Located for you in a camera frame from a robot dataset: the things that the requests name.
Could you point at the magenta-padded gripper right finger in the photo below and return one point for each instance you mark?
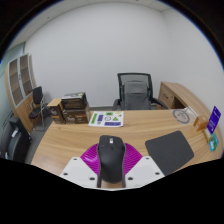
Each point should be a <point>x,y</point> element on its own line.
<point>141,168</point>

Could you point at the dark grey mouse pad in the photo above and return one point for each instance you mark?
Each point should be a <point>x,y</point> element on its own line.
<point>170,151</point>

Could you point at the purple standing card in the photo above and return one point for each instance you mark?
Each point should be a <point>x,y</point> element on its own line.
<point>213,120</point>

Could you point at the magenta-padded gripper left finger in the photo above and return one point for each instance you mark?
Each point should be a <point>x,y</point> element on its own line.
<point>83,168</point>

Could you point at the wooden side desk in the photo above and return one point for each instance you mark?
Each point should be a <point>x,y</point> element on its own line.
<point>176,95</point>

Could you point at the wooden shelf unit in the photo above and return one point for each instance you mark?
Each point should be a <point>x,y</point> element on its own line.
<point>18,86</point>

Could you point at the black visitor chair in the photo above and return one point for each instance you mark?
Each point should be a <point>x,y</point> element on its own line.
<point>37,96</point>

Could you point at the white sheet with coloured shapes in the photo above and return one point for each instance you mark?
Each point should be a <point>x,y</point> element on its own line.
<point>106,119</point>

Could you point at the orange box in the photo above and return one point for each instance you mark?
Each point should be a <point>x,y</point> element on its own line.
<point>201,123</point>

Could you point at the teal pack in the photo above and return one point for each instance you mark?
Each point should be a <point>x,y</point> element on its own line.
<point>211,146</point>

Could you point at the large brown cardboard box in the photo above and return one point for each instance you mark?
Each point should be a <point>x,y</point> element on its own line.
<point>77,116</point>

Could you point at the black padded office chair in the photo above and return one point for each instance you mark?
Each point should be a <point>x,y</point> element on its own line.
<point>15,143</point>

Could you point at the black mesh office chair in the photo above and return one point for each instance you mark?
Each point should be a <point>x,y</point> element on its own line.
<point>134,76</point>

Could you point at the round white grey disc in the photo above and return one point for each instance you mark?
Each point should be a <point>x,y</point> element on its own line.
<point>181,116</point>

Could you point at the small brown cardboard box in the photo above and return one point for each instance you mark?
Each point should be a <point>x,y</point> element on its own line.
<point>55,111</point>

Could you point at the open black box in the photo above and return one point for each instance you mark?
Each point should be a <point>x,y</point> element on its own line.
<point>74,100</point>

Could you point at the green pack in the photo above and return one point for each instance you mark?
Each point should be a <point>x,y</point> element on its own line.
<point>215,140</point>

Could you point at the grey backpack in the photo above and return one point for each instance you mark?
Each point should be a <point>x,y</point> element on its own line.
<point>136,96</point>

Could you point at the black computer mouse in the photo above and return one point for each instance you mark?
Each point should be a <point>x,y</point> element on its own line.
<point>111,160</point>

